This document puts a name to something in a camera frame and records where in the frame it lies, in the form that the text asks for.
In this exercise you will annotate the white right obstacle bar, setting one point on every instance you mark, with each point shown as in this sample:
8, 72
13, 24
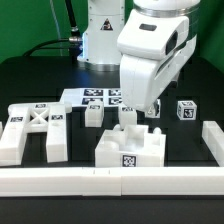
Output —
213, 136

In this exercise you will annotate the white base tag plate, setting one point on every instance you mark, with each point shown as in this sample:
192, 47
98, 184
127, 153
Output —
80, 97

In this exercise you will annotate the white front obstacle bar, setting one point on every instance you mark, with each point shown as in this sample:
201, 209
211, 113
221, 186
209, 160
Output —
111, 181

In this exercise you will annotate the white tagged cube near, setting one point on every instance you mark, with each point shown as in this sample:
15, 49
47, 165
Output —
154, 110

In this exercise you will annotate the white chair back frame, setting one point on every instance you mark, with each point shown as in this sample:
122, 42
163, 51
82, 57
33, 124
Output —
43, 117

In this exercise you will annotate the white tagged cube far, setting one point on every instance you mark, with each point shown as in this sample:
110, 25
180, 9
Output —
186, 110

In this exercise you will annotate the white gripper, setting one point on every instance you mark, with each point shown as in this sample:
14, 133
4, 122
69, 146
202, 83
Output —
153, 51

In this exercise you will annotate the white chair seat part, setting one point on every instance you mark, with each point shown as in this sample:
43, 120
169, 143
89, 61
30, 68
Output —
132, 147

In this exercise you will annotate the white tagged cube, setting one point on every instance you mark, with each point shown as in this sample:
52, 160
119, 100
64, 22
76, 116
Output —
186, 110
154, 110

